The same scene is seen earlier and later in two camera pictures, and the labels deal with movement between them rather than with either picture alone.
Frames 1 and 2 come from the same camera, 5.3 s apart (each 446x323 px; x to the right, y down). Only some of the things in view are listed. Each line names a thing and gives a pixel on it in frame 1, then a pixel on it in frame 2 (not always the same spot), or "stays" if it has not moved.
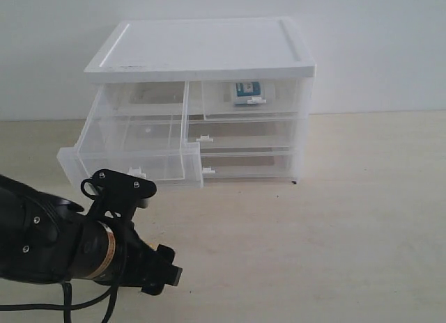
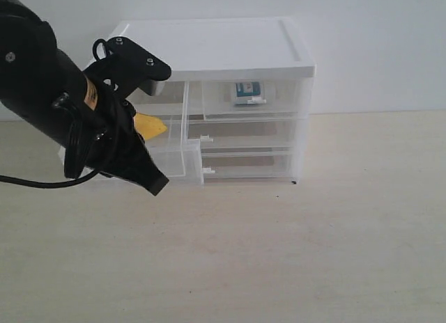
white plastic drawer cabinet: x=185 y=101 stays
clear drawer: x=237 y=100 stays
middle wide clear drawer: x=244 y=136 stays
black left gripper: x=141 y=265 → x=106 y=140
